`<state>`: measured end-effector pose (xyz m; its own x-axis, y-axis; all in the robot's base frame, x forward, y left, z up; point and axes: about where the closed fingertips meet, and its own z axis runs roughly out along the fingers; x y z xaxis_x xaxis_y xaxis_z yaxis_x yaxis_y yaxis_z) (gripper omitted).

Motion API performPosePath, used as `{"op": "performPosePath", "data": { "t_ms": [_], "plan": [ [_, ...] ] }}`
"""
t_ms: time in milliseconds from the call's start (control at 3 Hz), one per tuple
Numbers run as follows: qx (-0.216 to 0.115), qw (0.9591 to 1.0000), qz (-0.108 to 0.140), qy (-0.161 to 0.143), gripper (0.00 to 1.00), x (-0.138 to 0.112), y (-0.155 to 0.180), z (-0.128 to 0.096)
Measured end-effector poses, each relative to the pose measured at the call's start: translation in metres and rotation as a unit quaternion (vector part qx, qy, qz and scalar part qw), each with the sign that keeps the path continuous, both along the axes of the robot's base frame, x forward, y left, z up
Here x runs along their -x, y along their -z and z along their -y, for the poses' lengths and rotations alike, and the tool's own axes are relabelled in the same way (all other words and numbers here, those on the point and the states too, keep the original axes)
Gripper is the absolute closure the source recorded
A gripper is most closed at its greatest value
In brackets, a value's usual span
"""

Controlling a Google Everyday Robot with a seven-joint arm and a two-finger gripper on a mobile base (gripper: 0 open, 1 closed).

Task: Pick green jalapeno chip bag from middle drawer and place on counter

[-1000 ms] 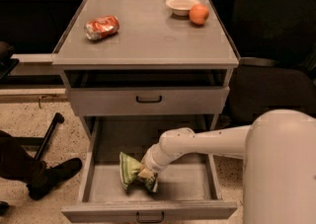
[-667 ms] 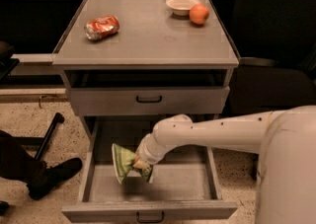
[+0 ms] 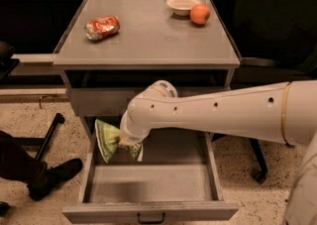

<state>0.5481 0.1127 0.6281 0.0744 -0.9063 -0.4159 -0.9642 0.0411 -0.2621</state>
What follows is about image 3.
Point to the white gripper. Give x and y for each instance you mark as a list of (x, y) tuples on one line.
[(132, 134)]

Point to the green jalapeno chip bag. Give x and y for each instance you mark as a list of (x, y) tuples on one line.
[(109, 140)]

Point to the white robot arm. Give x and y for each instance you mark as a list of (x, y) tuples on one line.
[(283, 113)]

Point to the closed grey upper drawer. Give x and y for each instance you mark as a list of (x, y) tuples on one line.
[(101, 101)]

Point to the open grey lower drawer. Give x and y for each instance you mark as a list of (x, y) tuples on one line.
[(177, 180)]

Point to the grey drawer cabinet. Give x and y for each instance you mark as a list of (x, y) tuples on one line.
[(152, 44)]

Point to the crushed orange soda can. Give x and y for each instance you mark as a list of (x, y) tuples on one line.
[(102, 27)]

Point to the black chair base leg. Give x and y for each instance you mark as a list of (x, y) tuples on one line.
[(42, 143)]

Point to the person's black shoe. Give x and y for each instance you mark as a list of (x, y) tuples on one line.
[(53, 178)]

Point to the white paper bowl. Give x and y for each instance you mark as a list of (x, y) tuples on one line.
[(181, 7)]

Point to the orange fruit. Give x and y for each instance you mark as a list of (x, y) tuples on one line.
[(199, 14)]

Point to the person's dark trouser leg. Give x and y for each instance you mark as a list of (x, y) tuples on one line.
[(17, 164)]

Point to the black shoe tip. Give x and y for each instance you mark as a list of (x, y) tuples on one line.
[(4, 207)]

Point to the black office chair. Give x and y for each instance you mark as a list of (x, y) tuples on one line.
[(277, 39)]

